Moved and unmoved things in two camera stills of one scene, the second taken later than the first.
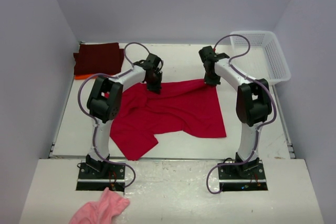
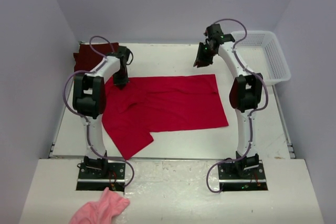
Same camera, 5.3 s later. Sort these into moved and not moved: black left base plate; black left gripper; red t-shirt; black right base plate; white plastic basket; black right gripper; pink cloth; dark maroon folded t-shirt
Moved: black right gripper; black left gripper; red t-shirt
Not moved: black left base plate; pink cloth; white plastic basket; dark maroon folded t-shirt; black right base plate
